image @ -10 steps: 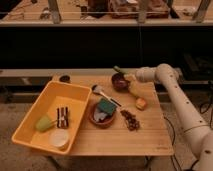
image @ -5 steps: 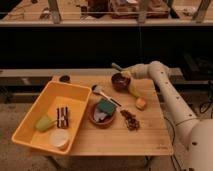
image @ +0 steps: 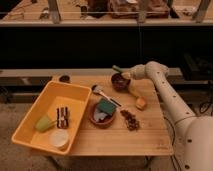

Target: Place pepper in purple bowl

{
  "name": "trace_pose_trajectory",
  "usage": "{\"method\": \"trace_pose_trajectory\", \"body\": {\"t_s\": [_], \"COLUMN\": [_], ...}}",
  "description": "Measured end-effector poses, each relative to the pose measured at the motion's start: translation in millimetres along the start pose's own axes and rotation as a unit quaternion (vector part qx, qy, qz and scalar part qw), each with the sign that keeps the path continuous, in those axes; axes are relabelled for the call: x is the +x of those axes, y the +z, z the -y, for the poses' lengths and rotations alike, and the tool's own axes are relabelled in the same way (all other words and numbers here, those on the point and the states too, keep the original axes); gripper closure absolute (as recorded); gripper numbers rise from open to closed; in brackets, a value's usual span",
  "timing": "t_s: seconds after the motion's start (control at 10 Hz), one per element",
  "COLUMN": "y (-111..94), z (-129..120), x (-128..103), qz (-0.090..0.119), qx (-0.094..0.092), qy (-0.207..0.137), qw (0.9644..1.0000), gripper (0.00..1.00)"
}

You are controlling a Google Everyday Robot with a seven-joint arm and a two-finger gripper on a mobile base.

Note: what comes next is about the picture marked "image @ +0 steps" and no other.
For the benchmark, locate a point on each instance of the green pepper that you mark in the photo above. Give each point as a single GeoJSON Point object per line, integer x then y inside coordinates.
{"type": "Point", "coordinates": [118, 69]}

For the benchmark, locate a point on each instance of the yellow orange spatula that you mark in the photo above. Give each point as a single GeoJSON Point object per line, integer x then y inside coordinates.
{"type": "Point", "coordinates": [140, 101]}

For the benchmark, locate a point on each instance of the grey cloth piece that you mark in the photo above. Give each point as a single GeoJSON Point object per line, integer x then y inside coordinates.
{"type": "Point", "coordinates": [99, 115]}

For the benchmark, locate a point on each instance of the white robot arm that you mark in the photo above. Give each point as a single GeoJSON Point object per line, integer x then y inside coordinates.
{"type": "Point", "coordinates": [196, 132]}

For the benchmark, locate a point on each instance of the wooden table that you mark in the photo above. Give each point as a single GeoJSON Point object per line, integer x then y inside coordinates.
{"type": "Point", "coordinates": [151, 139]}

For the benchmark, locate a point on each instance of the purple bowl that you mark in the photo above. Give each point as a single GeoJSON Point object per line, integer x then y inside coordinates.
{"type": "Point", "coordinates": [119, 83]}

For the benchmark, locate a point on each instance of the yellow plastic bin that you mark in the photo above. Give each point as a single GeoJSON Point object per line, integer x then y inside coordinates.
{"type": "Point", "coordinates": [70, 97]}

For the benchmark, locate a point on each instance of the green sponge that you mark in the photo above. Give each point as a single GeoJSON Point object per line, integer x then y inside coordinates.
{"type": "Point", "coordinates": [106, 106]}

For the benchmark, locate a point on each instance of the brown grape bunch toy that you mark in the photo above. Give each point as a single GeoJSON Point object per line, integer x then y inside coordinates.
{"type": "Point", "coordinates": [131, 122]}

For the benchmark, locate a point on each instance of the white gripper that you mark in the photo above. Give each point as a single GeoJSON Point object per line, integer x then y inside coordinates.
{"type": "Point", "coordinates": [137, 72]}

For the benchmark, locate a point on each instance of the brown clay bowl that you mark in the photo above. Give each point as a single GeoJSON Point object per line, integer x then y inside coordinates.
{"type": "Point", "coordinates": [101, 124]}

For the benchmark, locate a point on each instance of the green plastic cup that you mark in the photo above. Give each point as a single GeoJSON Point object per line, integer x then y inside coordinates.
{"type": "Point", "coordinates": [44, 123]}

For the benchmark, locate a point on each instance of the brown striped block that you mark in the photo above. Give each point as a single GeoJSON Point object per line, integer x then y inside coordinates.
{"type": "Point", "coordinates": [62, 118]}

